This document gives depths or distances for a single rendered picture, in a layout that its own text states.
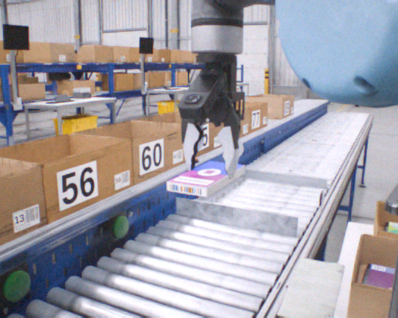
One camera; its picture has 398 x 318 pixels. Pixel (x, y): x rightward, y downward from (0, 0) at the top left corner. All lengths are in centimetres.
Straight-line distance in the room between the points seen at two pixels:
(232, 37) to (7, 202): 65
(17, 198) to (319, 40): 84
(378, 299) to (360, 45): 70
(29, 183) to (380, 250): 94
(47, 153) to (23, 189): 45
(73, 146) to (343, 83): 130
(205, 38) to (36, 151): 90
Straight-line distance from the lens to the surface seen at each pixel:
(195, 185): 63
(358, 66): 30
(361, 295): 92
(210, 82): 65
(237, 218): 140
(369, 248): 118
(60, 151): 150
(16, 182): 102
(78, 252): 118
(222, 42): 66
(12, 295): 99
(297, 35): 35
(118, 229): 122
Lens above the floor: 129
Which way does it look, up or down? 13 degrees down
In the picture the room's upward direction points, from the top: straight up
